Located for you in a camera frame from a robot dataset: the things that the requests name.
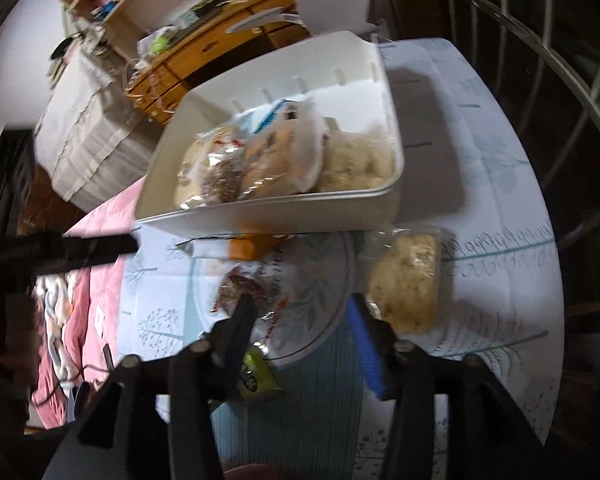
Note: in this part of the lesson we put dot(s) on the round brown pastry packet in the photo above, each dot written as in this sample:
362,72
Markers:
270,160

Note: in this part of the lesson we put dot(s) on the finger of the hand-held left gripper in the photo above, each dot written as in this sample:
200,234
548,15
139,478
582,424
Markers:
85,250

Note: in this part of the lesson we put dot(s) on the orange snack packet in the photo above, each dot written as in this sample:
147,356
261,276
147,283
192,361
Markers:
252,247

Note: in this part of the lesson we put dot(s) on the wooden desk with drawers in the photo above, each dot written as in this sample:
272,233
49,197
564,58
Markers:
190,60

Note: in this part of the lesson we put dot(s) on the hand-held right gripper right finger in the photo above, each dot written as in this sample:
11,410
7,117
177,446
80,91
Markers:
365,355

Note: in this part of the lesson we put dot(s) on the red and white snack packet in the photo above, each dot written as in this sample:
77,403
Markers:
250,285

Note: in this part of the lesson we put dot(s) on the large clear bread packet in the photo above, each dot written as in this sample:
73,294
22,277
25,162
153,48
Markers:
192,170

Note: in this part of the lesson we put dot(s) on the white plastic bin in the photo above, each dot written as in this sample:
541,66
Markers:
330,210

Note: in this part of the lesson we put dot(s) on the clear nut bar packet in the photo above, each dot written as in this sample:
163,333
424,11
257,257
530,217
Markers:
225,180

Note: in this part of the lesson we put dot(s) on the grey cloth cover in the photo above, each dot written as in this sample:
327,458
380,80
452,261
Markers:
90,135

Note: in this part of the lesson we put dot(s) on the small green snack packet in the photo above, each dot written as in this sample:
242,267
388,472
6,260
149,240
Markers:
257,375

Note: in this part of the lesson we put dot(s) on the blue and white packet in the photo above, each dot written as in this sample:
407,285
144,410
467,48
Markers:
275,115

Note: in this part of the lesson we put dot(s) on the pink blanket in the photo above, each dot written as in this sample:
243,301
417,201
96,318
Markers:
95,300

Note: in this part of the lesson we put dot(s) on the pale blue tree-print tablecloth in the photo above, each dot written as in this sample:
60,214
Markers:
480,185

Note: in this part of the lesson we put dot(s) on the crumbly yellow cake packet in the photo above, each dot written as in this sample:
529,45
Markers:
405,280
360,160

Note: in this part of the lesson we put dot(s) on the teal ribbed table mat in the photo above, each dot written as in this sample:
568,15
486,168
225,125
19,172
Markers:
305,425

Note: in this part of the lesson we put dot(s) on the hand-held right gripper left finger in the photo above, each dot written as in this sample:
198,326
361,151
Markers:
242,320

